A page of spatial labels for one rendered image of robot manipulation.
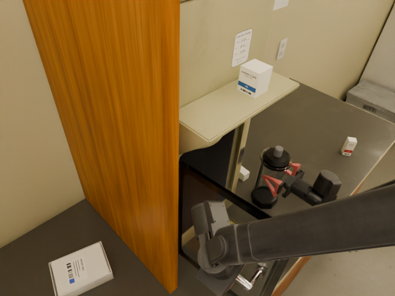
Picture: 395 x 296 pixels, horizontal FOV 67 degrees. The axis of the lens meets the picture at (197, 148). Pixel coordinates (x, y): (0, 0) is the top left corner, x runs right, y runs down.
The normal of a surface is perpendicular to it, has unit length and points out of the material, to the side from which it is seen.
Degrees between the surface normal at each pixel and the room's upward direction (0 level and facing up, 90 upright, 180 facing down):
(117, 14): 90
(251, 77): 90
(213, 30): 90
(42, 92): 90
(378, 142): 0
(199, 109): 0
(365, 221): 69
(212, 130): 0
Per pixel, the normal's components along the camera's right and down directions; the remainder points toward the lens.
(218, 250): -0.85, -0.12
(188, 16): 0.70, 0.50
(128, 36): -0.71, 0.44
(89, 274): 0.05, -0.74
